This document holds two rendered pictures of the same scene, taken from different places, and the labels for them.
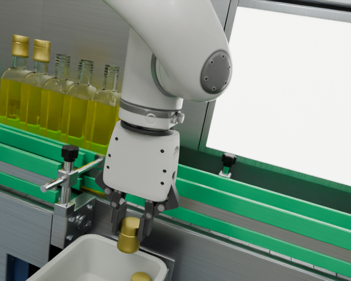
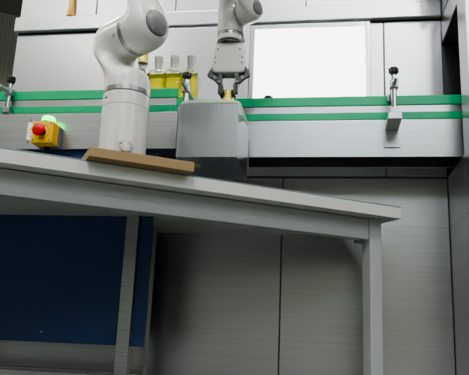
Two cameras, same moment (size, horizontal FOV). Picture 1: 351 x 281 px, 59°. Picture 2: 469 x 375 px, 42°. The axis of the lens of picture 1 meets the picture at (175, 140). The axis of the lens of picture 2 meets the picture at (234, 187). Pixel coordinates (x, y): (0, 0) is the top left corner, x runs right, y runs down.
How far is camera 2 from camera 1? 1.69 m
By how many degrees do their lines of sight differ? 30
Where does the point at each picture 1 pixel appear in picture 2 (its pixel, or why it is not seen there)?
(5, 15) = (91, 63)
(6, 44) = (91, 81)
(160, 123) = (237, 36)
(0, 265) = not seen: hidden behind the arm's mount
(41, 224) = (170, 120)
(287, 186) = not seen: hidden behind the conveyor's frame
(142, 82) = (229, 20)
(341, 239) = (333, 101)
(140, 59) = (227, 13)
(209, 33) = not seen: outside the picture
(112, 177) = (217, 65)
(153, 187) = (237, 65)
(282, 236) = (305, 111)
